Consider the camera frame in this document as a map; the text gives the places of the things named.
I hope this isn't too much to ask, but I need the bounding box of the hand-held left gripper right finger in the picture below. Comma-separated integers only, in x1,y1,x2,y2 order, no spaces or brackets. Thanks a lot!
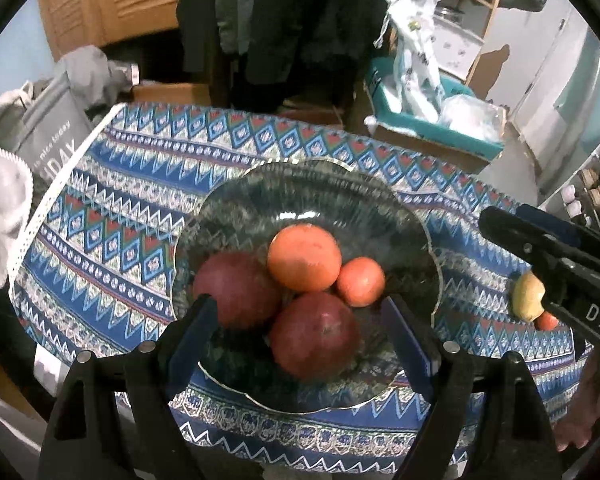
381,296,563,480

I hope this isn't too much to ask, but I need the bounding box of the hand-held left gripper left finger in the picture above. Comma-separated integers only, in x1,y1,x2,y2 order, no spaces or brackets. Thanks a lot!
39,295,220,480

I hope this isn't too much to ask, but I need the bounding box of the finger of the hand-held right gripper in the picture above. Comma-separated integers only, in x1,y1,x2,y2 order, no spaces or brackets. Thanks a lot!
517,204,586,247
482,206,581,273

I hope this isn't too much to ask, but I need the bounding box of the yellow lemon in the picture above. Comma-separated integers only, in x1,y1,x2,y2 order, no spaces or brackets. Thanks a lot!
511,270,548,323

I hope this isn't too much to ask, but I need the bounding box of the red apple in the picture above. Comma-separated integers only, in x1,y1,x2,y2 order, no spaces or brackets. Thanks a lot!
269,291,361,382
192,251,283,330

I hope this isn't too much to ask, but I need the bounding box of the large orange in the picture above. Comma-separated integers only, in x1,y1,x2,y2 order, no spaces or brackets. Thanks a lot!
267,224,343,293

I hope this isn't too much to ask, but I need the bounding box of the dark green glass plate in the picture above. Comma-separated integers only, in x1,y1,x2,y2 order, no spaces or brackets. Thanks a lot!
171,158,443,413

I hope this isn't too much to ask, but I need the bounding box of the person's right hand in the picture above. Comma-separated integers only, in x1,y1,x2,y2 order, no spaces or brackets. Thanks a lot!
555,360,600,453

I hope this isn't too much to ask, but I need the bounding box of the shoe rack with shoes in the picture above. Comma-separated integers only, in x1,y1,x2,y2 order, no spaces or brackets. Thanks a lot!
565,167,600,221

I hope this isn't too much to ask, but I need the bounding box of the large cardboard box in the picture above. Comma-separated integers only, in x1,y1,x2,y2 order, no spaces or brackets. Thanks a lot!
367,120,493,173

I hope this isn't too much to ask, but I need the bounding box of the clear plastic bag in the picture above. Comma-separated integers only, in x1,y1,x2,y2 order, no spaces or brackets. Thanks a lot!
437,94,506,143

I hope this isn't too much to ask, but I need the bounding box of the teal plastic crate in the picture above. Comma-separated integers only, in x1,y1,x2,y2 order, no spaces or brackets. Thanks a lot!
364,57,506,161

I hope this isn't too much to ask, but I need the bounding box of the white door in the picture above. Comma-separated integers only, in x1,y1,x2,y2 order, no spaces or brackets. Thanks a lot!
475,5,571,111

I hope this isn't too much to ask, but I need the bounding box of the blue patterned tablecloth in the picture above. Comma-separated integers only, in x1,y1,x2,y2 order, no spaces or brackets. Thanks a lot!
7,102,593,478

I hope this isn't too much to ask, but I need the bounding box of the white perforated basket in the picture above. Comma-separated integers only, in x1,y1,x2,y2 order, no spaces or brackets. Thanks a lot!
432,15,483,81

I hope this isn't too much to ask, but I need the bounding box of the white printed rice bag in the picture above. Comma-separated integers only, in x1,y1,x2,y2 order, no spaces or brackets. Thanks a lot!
372,0,448,123

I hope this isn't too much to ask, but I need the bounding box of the flat cardboard box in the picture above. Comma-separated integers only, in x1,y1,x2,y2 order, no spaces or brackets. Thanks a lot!
280,100,346,126

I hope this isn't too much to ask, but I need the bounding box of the wooden shelf unit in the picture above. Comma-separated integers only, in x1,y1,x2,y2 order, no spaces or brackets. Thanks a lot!
390,0,511,86

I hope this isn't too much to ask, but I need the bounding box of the white fleece garment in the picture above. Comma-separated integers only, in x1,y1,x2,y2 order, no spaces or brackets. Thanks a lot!
0,85,36,291

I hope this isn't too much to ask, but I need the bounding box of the grey tote bag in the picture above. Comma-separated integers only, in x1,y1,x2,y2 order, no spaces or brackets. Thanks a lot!
15,72,96,186

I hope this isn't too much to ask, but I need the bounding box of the wooden drawer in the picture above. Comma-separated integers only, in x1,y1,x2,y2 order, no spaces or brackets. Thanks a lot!
130,80,213,108

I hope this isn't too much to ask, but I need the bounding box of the black hooded coat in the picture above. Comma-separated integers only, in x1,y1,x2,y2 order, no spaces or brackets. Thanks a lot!
177,0,398,111

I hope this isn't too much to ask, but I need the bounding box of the grey clothes pile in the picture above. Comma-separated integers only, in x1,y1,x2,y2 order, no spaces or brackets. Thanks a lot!
52,45,143,121

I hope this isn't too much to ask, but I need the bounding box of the grey jacket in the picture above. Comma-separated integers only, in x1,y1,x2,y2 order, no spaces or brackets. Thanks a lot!
215,0,261,56

